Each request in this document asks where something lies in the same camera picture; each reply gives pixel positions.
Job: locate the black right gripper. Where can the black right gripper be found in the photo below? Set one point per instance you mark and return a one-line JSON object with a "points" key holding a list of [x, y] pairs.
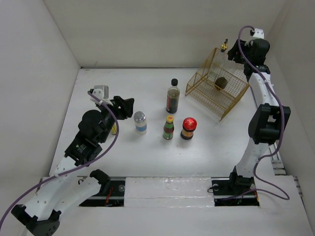
{"points": [[232, 52]]}

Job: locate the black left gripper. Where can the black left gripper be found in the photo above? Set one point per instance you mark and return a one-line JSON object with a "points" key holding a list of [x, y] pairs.
{"points": [[122, 107]]}

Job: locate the clear oil bottle gold spout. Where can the clear oil bottle gold spout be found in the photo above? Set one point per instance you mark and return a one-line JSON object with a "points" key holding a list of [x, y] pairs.
{"points": [[224, 46]]}

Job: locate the white blue shaker silver lid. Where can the white blue shaker silver lid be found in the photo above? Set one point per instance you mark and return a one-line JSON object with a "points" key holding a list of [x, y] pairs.
{"points": [[140, 122]]}

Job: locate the small yellow bottle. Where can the small yellow bottle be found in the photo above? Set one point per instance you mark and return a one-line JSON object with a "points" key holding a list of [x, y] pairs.
{"points": [[113, 130]]}

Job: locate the clear oil bottle dark contents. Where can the clear oil bottle dark contents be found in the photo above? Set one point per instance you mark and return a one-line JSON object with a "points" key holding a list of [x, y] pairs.
{"points": [[220, 83]]}

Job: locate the green bottle yellow cap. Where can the green bottle yellow cap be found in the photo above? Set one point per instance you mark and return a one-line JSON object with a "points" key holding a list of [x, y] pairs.
{"points": [[168, 129]]}

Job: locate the dark soy sauce bottle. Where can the dark soy sauce bottle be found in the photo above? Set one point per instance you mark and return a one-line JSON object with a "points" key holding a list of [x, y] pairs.
{"points": [[173, 95]]}

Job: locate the red lid sauce jar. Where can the red lid sauce jar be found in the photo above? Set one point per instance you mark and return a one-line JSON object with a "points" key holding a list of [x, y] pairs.
{"points": [[189, 126]]}

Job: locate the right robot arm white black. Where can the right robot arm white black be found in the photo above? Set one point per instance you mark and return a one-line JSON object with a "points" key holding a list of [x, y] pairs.
{"points": [[270, 119]]}

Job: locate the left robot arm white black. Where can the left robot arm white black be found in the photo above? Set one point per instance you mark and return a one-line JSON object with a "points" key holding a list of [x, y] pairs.
{"points": [[41, 214]]}

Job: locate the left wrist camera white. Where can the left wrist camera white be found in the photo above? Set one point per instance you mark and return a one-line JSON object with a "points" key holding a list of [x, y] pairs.
{"points": [[100, 95]]}

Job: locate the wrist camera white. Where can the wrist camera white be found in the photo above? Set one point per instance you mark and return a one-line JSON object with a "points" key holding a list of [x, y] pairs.
{"points": [[257, 33], [100, 95]]}

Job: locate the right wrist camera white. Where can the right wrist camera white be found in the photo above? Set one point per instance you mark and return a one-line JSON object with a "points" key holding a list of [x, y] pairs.
{"points": [[257, 33]]}

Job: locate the gold wire basket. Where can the gold wire basket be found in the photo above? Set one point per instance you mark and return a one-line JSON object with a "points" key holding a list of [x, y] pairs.
{"points": [[201, 85]]}

